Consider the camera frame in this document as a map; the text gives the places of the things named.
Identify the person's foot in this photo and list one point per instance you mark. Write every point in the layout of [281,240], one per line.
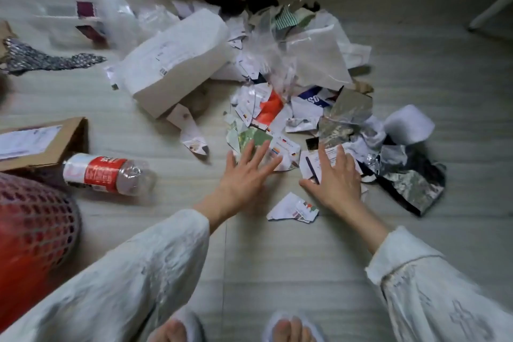
[290,331]
[168,333]

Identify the white sleeve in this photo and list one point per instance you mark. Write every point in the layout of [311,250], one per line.
[120,281]
[433,297]

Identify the person's right forearm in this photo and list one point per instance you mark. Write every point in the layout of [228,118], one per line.
[366,229]

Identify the white parcel bag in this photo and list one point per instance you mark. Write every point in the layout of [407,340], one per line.
[176,57]

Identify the red-lined waste basket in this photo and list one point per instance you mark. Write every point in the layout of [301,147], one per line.
[40,217]

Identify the person's left forearm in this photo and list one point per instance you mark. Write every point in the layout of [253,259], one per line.
[212,211]

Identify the blue card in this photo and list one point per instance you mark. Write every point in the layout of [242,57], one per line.
[314,97]

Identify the white left slipper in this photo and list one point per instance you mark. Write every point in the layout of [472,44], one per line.
[192,325]

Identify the person's left hand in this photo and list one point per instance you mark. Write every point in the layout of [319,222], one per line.
[244,181]

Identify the plastic bottle red label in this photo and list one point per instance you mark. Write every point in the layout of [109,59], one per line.
[104,173]

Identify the black white patterned cloth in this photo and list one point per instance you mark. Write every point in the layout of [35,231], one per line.
[40,61]

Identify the white left sleeve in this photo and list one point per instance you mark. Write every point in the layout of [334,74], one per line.
[120,281]

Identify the clear plastic box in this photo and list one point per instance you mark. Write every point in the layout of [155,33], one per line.
[64,25]

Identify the white right slipper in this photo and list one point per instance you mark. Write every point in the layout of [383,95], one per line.
[316,331]

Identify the white slipper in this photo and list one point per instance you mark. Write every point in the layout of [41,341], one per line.
[192,325]
[316,331]

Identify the person's left foot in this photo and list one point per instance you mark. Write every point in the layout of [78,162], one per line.
[168,333]

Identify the white right sleeve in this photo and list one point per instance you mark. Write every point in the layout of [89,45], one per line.
[433,297]

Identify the person's right hand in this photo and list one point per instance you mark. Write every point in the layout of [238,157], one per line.
[336,185]

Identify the orange plastic scrap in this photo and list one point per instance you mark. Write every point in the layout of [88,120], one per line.
[270,107]

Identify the brown labelled cardboard mailer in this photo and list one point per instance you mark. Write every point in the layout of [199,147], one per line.
[68,141]

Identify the person's right foot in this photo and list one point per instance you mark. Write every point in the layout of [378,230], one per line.
[290,331]

